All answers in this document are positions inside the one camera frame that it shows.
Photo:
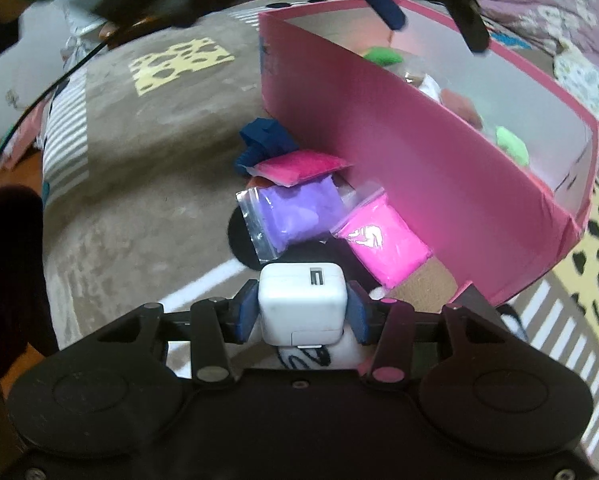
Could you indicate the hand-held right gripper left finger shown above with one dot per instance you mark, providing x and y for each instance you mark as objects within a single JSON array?
[{"x": 245, "y": 312}]

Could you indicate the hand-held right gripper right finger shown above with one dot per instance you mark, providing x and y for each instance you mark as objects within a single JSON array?
[{"x": 358, "y": 316}]

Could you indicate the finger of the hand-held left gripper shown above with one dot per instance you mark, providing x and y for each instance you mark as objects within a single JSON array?
[
  {"x": 467, "y": 20},
  {"x": 382, "y": 2}
]

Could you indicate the white charger cube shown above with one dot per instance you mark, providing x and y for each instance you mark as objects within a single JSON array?
[{"x": 302, "y": 300}]

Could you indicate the dark photo-printed box lid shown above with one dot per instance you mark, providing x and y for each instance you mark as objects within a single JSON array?
[{"x": 475, "y": 307}]

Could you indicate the pink cardboard box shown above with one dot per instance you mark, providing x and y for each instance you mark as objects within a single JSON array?
[{"x": 429, "y": 185}]

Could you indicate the white clay bag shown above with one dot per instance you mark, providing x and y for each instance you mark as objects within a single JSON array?
[{"x": 429, "y": 85}]

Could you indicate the bright pink clay bag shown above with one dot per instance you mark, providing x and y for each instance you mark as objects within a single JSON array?
[{"x": 379, "y": 240}]

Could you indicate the red-brown clay bag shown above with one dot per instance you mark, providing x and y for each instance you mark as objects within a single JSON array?
[{"x": 462, "y": 107}]

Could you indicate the purple floral quilt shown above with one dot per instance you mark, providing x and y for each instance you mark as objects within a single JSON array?
[{"x": 554, "y": 10}]

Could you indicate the purple clay bag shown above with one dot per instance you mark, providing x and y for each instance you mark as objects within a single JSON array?
[{"x": 297, "y": 212}]

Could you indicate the light green clay bag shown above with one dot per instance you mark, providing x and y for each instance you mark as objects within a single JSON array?
[{"x": 512, "y": 144}]

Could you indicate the white leaf-print blanket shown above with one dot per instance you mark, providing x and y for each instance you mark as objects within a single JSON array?
[{"x": 589, "y": 90}]

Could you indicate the magenta clay bag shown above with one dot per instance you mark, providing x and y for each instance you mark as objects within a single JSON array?
[{"x": 299, "y": 166}]

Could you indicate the dark blue clay bag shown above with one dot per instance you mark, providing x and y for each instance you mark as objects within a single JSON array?
[{"x": 264, "y": 140}]

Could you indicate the dark cloth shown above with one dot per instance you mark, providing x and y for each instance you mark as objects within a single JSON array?
[{"x": 9, "y": 280}]

